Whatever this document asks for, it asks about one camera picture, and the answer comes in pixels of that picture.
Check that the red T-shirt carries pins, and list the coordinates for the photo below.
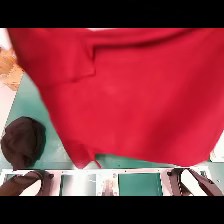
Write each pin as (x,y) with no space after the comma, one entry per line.
(133,96)

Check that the dark brown garment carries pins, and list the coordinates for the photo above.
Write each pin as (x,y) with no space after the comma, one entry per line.
(23,141)

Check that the silver frame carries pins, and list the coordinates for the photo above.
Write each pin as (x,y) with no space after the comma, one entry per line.
(110,183)

